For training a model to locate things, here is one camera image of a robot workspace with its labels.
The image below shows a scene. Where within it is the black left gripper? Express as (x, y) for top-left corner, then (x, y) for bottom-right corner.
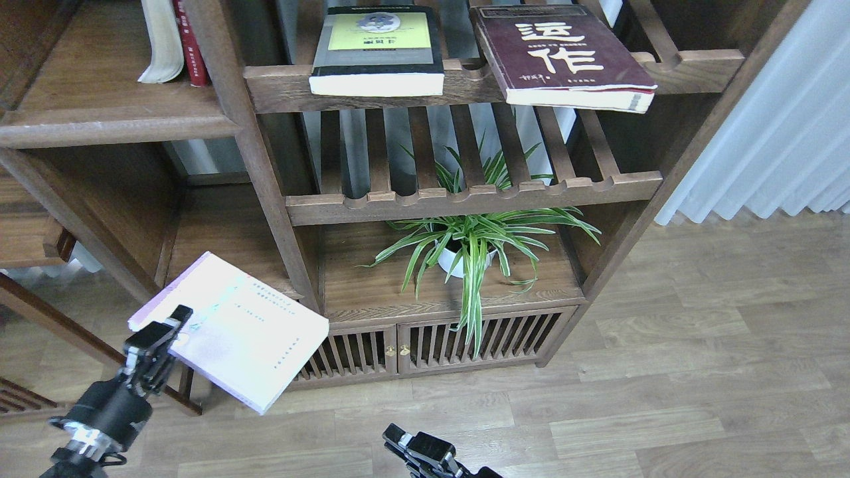
(49, 305), (193, 459)

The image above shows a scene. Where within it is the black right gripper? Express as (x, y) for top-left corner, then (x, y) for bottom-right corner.
(382, 424), (501, 477)

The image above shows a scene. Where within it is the pale pink white book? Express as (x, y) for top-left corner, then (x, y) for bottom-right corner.
(128, 252), (330, 415)

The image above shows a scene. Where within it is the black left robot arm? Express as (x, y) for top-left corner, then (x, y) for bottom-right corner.
(42, 305), (193, 477)

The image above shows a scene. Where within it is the white plant pot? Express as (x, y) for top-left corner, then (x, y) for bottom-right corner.
(438, 240), (497, 278)

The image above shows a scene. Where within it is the green spider plant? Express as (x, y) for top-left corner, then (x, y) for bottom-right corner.
(357, 129), (602, 360)

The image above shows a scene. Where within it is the dark wooden bookshelf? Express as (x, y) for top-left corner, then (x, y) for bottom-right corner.
(2, 1), (809, 386)

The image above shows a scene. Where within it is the red upright book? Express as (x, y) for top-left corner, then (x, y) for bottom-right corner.
(172, 1), (211, 88)

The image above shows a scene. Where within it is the cream-paged upright book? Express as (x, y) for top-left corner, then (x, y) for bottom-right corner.
(137, 1), (183, 84)

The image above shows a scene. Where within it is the yellow and black book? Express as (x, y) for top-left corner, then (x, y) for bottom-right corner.
(309, 4), (444, 98)

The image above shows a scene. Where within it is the maroon book with white characters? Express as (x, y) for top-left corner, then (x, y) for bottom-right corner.
(469, 4), (657, 114)

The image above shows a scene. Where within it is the white sheer curtain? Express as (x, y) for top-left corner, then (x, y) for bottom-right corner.
(655, 1), (849, 226)

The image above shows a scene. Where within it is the wooden side furniture frame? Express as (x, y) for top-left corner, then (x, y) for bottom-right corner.
(0, 166), (202, 416)

